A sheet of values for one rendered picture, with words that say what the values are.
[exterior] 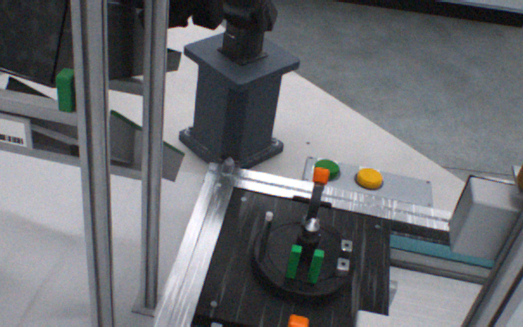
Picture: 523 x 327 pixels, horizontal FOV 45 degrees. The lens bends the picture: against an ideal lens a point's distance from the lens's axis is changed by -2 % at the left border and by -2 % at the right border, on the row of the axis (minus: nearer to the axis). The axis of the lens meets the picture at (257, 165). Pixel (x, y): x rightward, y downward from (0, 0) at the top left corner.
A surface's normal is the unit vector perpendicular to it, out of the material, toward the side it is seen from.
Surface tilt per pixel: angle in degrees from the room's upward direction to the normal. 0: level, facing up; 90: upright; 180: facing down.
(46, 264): 0
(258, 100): 90
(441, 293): 0
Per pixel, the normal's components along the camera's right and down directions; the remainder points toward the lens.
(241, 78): 0.12, -0.77
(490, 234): -0.17, 0.61
